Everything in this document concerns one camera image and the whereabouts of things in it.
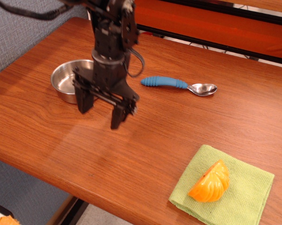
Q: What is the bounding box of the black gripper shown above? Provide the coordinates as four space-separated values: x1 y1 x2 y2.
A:
72 56 140 129

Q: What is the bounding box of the silver steel pan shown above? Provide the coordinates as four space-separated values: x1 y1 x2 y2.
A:
51 59 93 104

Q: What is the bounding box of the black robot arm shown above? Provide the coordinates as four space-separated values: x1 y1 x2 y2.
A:
63 0 145 129

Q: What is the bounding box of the green folded cloth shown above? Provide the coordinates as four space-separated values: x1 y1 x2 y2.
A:
169 145 274 225

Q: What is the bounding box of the wooden table leg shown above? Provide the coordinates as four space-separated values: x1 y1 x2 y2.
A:
47 195 89 225

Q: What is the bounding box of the orange plastic fruit slice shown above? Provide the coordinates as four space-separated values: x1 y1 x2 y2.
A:
188 159 230 203

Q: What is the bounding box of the orange object at corner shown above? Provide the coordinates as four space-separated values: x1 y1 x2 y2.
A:
0 216 20 225

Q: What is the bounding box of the blue handled metal spoon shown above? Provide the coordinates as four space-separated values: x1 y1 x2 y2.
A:
141 76 218 97

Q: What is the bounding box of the black braided cable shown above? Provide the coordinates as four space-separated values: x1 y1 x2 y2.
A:
0 0 73 21

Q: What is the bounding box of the orange panel black frame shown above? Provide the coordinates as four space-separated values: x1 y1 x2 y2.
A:
135 0 282 64

